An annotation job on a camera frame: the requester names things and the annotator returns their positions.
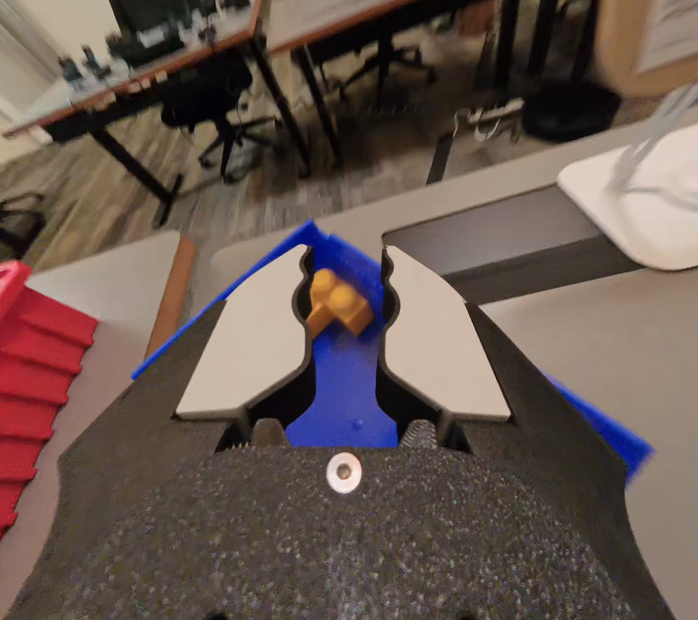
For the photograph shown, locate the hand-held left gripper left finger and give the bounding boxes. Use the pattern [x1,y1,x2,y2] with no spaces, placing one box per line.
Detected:
[173,244,318,436]

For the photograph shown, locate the blue storage bin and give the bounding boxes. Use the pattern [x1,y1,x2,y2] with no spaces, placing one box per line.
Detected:
[131,219,656,487]

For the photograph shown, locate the white power strip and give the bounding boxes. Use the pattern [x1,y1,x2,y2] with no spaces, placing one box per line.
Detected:
[454,97,525,142]

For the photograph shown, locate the red storage bin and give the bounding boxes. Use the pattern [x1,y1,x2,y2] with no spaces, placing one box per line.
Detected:
[0,259,100,541]

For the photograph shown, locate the white document stand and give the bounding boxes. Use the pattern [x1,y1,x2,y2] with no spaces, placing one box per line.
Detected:
[556,85,698,272]

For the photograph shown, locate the black round floor base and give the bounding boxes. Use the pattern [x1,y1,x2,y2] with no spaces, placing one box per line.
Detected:
[522,79,623,144]

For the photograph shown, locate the dark desk cable flap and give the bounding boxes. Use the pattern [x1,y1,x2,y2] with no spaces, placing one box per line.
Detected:
[381,183,647,304]

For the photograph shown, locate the black office chair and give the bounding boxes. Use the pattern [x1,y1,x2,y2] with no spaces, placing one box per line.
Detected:
[322,25,438,105]
[160,52,285,185]

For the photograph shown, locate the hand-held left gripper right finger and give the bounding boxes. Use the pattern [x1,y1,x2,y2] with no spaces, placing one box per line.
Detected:
[375,245,513,441]

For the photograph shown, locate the wood-top office desk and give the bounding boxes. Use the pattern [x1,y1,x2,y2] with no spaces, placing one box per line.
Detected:
[3,0,312,228]
[266,0,592,179]

